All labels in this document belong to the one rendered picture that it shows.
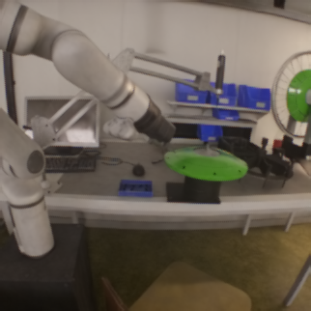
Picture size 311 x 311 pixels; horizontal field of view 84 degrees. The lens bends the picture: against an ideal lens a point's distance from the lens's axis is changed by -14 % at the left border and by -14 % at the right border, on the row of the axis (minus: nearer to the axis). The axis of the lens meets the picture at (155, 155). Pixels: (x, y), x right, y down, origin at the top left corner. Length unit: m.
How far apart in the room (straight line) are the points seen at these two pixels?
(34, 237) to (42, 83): 1.38
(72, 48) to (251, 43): 1.63
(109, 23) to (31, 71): 0.72
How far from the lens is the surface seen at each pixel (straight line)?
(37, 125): 0.76
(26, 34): 0.32
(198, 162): 0.65
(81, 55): 0.31
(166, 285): 0.84
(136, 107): 0.39
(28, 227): 0.59
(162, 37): 1.63
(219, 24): 1.75
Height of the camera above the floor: 1.30
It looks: 19 degrees down
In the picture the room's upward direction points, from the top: 3 degrees clockwise
